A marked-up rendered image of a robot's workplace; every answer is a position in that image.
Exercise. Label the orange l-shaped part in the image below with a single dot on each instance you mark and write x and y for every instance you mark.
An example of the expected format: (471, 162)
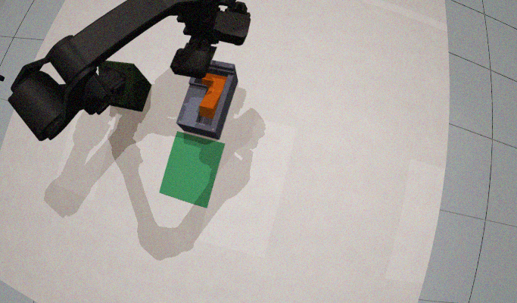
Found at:
(215, 84)

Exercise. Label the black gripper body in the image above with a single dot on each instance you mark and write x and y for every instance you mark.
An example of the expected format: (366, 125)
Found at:
(194, 62)

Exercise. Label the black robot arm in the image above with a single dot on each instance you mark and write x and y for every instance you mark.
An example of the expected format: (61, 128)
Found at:
(47, 107)

